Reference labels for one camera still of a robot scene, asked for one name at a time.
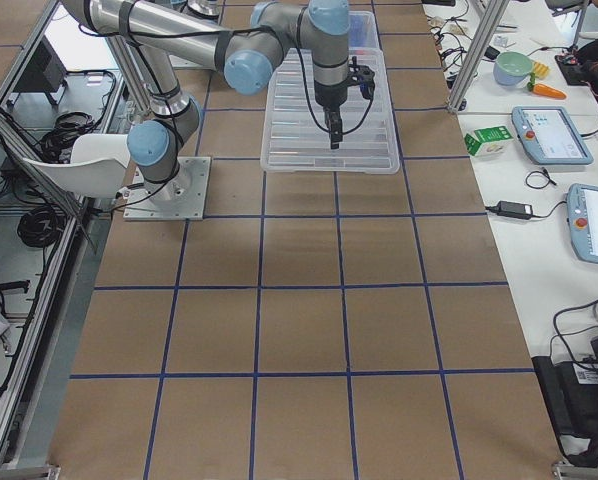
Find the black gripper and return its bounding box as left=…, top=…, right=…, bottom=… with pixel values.
left=314, top=82, right=348, bottom=150

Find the clear plastic box lid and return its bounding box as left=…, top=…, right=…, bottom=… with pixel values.
left=259, top=47, right=402, bottom=175

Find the clear plastic storage box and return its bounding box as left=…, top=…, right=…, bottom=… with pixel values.
left=346, top=9, right=381, bottom=51

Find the blue plastic tray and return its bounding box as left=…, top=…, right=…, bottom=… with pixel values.
left=347, top=13, right=373, bottom=49

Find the green white carton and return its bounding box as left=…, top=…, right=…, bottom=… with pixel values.
left=464, top=125, right=513, bottom=157

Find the green bowl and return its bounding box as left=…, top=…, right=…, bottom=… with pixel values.
left=493, top=51, right=533, bottom=86

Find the black power adapter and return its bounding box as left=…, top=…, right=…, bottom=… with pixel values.
left=495, top=200, right=534, bottom=220

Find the toy carrot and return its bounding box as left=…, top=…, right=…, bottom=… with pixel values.
left=526, top=74, right=567, bottom=100

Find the yellow toy corn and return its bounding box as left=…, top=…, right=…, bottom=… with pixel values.
left=531, top=61, right=550, bottom=80

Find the teach pendant tablet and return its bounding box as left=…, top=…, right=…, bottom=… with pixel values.
left=566, top=183, right=598, bottom=264
left=511, top=106, right=593, bottom=166

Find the white chair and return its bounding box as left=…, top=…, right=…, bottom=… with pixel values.
left=23, top=133, right=130, bottom=199

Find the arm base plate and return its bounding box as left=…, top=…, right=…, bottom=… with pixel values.
left=123, top=156, right=211, bottom=221

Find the aluminium frame post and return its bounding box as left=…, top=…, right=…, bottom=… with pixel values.
left=447, top=0, right=509, bottom=114

